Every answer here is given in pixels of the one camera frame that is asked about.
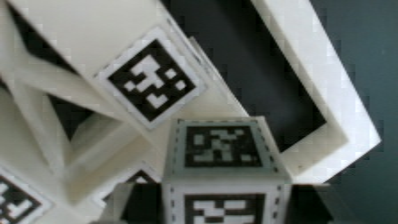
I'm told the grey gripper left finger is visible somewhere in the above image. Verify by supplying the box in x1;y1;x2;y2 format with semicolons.
89;182;163;224

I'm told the white tagged cube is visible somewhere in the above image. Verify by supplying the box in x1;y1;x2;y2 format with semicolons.
162;117;291;224

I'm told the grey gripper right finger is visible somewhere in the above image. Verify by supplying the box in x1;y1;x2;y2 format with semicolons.
288;184;362;224

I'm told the white chair back part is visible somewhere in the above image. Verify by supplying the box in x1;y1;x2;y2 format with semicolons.
0;0;247;224

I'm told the white U-shaped fence frame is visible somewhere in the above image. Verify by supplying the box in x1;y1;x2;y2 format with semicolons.
250;0;380;184

